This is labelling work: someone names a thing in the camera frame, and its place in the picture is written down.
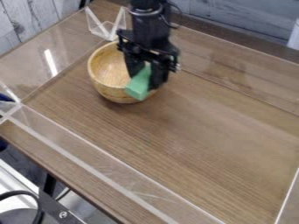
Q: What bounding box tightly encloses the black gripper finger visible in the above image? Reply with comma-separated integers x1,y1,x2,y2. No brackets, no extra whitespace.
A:
124,52,145,78
148,60,169,90

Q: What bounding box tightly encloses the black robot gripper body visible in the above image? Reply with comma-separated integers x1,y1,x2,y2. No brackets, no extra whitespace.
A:
116,10,180,72

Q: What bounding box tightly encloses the green rectangular block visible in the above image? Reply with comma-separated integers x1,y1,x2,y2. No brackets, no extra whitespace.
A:
125,64,152,101

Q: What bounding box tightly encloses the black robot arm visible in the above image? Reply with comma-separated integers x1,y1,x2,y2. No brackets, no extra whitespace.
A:
116,0,180,91

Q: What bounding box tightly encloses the light wooden bowl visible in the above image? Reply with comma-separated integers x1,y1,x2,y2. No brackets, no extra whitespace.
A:
87,39,161,104

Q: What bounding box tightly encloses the blue object at edge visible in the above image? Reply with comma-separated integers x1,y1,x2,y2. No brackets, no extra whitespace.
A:
0,92,14,152

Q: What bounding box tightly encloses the black metal table leg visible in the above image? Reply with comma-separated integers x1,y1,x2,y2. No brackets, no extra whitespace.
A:
42,174,57,197

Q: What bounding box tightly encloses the clear acrylic corner bracket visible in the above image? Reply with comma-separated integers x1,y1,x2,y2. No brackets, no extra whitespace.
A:
84,7,127,41

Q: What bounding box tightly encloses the clear acrylic tray wall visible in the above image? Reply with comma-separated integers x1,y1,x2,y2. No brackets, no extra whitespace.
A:
0,11,299,224

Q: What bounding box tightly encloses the metal bracket with screw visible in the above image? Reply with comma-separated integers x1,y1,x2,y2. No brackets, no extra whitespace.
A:
38,191,85,224

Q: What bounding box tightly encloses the black cable loop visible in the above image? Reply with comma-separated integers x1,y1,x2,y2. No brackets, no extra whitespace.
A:
0,190,44,224

